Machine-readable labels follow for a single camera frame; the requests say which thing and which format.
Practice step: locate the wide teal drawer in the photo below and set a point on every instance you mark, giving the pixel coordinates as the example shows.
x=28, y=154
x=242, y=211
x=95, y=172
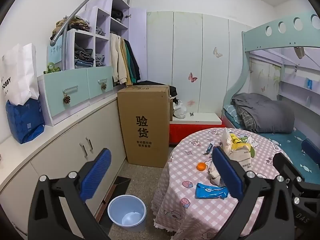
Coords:
x=65, y=85

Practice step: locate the black folded clothes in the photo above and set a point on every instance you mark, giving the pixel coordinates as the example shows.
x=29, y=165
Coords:
x=117, y=13

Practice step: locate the teal bunk bed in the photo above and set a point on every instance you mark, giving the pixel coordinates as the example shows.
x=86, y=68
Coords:
x=275, y=33

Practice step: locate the small blue card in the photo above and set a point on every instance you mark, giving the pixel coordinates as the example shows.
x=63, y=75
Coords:
x=310, y=83

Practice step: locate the white plastic bag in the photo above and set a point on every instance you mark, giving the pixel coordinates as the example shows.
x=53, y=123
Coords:
x=180, y=110

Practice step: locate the yellow packet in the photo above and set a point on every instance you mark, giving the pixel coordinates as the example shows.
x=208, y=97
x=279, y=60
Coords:
x=235, y=141

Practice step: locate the folded grey-blue clothes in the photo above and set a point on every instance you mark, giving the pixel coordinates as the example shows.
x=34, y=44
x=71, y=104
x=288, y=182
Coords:
x=100, y=59

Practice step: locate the blue striped pillow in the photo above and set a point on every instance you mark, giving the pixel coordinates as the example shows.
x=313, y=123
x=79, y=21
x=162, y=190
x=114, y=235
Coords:
x=229, y=112

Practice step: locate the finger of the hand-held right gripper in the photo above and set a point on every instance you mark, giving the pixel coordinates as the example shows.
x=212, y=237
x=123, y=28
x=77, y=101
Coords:
x=285, y=166
x=311, y=151

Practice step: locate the white tissue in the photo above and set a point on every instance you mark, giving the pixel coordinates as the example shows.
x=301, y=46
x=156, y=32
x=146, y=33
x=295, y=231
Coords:
x=226, y=142

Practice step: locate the grey plaid blanket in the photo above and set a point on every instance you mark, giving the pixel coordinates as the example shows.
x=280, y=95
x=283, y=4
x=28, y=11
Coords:
x=246, y=120

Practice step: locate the white wardrobe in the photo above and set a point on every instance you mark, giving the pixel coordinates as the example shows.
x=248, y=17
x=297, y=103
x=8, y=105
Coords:
x=187, y=42

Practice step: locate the white drawer unit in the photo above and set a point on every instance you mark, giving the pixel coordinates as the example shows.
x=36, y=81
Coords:
x=46, y=105

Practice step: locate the narrow teal drawer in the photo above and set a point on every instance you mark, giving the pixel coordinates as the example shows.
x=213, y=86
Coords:
x=100, y=80

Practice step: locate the blue snack packet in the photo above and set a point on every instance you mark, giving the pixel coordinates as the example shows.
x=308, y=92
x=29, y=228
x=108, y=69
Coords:
x=212, y=192

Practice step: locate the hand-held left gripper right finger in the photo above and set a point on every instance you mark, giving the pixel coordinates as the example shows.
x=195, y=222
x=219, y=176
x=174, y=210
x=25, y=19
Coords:
x=227, y=172

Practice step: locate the light blue plastic bin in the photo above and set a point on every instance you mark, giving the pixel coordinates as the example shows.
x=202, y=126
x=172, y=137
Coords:
x=127, y=205

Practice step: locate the orange bottle cap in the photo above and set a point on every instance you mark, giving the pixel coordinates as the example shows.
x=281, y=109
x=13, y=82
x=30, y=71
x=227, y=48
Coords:
x=201, y=166

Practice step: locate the teal patterned bed sheet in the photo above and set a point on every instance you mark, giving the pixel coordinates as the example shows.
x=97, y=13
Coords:
x=297, y=142

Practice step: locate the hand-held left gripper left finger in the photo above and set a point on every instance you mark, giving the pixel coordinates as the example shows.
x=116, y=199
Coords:
x=96, y=172

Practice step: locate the cream hanging jacket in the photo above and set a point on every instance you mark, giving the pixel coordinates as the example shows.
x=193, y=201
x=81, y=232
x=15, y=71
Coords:
x=116, y=57

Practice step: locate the folded blue jeans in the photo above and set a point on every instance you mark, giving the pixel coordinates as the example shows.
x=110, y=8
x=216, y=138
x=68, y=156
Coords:
x=83, y=63

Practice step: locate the pale yellow butterfly sticker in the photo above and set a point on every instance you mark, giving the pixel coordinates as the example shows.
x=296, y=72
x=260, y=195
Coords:
x=217, y=52

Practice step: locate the curved metal rail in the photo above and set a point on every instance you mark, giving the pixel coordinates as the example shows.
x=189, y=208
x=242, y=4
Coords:
x=85, y=1

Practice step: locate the white low cabinet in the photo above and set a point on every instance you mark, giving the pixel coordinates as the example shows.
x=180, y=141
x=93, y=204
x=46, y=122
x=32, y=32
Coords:
x=62, y=155

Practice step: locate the tall cardboard box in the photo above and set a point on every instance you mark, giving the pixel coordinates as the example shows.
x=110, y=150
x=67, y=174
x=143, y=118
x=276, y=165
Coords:
x=146, y=135

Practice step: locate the red bench with white top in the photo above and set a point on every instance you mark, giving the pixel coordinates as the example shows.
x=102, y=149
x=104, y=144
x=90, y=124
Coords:
x=195, y=132

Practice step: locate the black clothing heap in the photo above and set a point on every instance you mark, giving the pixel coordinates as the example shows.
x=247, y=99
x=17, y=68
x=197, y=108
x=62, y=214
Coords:
x=150, y=82

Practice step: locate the white and red carton box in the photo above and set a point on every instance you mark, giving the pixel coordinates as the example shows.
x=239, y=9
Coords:
x=241, y=158

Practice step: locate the yellow hanging garment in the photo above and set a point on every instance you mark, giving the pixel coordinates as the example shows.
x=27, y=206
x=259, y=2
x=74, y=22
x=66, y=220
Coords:
x=125, y=67

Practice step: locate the faded pink butterfly sticker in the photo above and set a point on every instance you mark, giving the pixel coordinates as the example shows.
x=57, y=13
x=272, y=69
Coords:
x=191, y=102

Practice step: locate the grey duvet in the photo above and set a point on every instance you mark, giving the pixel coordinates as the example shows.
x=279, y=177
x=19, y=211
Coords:
x=270, y=112

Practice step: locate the lilac cubby shelf unit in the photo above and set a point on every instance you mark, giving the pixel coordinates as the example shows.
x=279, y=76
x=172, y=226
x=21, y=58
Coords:
x=103, y=2

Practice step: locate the blue shopping bag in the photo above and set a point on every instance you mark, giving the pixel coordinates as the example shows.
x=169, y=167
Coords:
x=25, y=122

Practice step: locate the small grey folded clothes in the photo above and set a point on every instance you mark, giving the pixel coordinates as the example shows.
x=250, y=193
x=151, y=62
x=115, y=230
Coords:
x=100, y=31

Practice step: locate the black hanging garment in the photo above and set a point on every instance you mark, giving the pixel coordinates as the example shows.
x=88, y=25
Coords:
x=136, y=66

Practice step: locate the white paper bag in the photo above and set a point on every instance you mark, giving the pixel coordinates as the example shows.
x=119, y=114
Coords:
x=20, y=75

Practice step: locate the pinecone ornament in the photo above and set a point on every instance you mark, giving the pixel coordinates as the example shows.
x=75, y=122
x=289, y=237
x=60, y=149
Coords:
x=66, y=99
x=103, y=86

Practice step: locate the dark folded clothes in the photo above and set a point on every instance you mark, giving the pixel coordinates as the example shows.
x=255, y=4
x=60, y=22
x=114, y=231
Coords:
x=83, y=52

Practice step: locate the pile of mixed clothes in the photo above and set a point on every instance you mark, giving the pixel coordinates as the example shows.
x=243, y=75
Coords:
x=73, y=23

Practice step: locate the round table with pink tablecloth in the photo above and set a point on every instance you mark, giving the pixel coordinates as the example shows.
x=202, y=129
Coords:
x=180, y=200

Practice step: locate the green hanging garment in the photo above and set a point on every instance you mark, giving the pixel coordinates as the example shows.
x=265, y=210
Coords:
x=131, y=65

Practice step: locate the green leaf scrap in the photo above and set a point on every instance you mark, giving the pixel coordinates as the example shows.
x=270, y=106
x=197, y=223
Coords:
x=253, y=150

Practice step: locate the brown hanging ornament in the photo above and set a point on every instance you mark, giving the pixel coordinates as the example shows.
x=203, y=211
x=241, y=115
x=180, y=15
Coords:
x=298, y=51

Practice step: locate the beige paper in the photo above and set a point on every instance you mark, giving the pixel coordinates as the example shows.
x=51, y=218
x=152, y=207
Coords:
x=214, y=173

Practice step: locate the small blue and white packet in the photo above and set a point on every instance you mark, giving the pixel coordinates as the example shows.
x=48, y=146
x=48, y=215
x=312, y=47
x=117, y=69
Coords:
x=210, y=148

